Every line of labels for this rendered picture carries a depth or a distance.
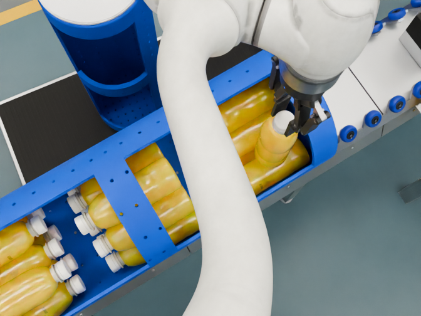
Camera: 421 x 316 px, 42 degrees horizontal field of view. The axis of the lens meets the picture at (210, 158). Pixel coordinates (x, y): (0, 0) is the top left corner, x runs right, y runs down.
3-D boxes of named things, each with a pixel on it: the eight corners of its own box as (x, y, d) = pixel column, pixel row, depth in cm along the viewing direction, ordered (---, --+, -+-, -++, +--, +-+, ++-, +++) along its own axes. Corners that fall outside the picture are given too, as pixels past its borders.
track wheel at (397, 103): (406, 94, 135) (401, 91, 137) (391, 103, 135) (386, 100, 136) (408, 108, 138) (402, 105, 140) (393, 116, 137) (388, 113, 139)
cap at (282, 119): (269, 122, 102) (269, 119, 100) (283, 109, 103) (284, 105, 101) (283, 137, 101) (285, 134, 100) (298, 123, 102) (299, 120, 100)
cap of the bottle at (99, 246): (101, 236, 114) (93, 241, 114) (98, 237, 111) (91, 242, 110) (110, 252, 114) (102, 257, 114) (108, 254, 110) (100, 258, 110)
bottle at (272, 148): (247, 151, 121) (255, 121, 102) (270, 130, 123) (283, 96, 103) (270, 175, 120) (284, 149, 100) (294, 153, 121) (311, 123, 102)
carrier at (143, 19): (87, 83, 225) (111, 145, 218) (17, -50, 140) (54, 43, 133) (151, 58, 228) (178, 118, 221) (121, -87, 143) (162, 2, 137)
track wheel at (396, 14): (410, 14, 142) (408, 6, 142) (396, 21, 142) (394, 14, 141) (399, 12, 146) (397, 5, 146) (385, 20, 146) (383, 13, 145)
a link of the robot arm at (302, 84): (325, 8, 75) (316, 29, 81) (270, 39, 74) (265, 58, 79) (364, 60, 73) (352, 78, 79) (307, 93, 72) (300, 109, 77)
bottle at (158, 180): (180, 185, 115) (96, 235, 112) (162, 155, 114) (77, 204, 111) (184, 188, 108) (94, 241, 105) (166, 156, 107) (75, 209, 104)
